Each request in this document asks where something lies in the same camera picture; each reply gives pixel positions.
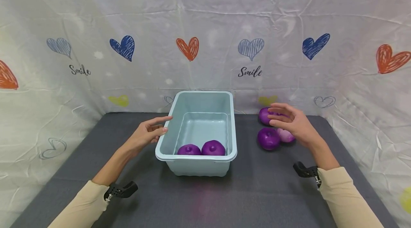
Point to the person's left hand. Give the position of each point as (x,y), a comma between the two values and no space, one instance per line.
(143,134)

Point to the person's right hand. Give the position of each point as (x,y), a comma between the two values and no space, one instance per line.
(297,123)

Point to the person's right fingers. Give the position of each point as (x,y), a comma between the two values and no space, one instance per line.
(280,109)

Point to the person's left thumb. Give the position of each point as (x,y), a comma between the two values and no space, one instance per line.
(160,132)

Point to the person's right thumb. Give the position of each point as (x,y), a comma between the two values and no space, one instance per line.
(277,123)

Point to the person's left fingers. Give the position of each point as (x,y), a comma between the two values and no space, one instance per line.
(159,120)

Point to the person's right forearm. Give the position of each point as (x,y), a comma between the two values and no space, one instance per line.
(337,188)

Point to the person's left forearm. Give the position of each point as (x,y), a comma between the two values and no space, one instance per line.
(106,176)

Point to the pale purple round fruit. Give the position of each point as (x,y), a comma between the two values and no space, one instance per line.
(285,136)

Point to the light blue plastic basin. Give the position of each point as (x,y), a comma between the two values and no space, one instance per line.
(199,127)

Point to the black wrist band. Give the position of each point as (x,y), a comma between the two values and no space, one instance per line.
(305,171)
(123,189)

